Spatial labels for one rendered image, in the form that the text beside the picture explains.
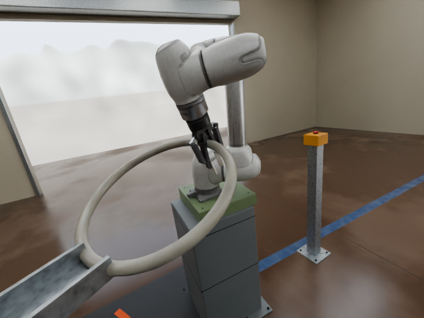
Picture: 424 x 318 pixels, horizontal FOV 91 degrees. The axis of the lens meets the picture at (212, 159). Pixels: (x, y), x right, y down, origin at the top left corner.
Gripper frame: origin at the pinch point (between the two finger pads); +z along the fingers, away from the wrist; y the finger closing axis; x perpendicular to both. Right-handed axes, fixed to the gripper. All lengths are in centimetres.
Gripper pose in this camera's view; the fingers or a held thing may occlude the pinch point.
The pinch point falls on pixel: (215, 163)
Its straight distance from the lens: 77.2
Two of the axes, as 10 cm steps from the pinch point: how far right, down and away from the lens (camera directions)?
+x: 7.0, 2.2, -6.8
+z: 3.2, 7.6, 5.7
